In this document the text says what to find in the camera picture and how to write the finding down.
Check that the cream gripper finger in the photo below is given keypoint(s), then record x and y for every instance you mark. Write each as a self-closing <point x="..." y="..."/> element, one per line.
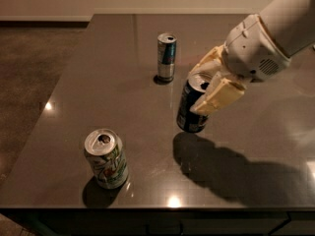
<point x="210" y="64"/>
<point x="221" y="92"/>

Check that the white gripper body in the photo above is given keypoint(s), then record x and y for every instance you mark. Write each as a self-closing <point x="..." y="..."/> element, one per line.
<point x="251" y="48"/>

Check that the blue pepsi can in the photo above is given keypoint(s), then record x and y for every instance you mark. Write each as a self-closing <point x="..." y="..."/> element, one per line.
<point x="194" y="88"/>

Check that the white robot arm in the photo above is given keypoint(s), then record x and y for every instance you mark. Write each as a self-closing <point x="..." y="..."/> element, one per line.
<point x="290" y="24"/>

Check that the silver blue red bull can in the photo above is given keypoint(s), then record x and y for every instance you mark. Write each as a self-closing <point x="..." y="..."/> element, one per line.
<point x="166" y="53"/>

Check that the green white 7up can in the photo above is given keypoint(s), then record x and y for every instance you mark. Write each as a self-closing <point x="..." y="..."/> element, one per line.
<point x="105" y="153"/>

